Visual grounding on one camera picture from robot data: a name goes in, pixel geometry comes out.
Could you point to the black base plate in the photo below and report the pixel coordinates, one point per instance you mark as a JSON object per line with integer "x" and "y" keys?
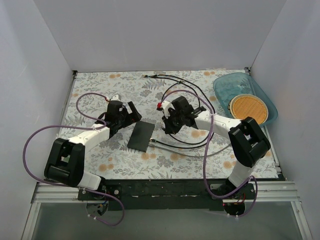
{"x": 161, "y": 194}

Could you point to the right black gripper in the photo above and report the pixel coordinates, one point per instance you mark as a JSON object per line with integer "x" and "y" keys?
{"x": 172, "y": 122}

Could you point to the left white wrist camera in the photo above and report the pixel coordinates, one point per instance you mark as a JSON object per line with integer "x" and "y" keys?
{"x": 116, "y": 97}

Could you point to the round woven bamboo basket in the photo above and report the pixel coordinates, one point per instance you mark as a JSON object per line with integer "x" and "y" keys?
{"x": 248, "y": 105}

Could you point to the floral table mat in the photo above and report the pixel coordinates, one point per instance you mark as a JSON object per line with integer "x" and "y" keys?
{"x": 169, "y": 157}

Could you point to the black network switch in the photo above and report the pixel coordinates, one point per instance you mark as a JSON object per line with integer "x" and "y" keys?
{"x": 141, "y": 135}

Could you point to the aluminium frame rail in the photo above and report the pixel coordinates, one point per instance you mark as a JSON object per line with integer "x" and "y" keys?
{"x": 167, "y": 210}

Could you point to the teal plastic tray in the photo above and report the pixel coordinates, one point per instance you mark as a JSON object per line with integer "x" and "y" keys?
{"x": 228, "y": 86}

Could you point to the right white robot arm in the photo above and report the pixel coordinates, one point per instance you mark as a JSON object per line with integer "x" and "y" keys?
{"x": 248, "y": 142}

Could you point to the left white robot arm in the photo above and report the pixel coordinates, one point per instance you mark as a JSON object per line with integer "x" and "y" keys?
{"x": 66, "y": 161}

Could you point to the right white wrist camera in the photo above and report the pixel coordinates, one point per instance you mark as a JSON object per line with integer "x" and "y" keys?
{"x": 166, "y": 107}

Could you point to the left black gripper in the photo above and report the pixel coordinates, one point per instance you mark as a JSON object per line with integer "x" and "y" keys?
{"x": 127, "y": 116}

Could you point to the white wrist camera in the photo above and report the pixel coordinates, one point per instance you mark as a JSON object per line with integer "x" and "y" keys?
{"x": 166, "y": 107}
{"x": 116, "y": 97}

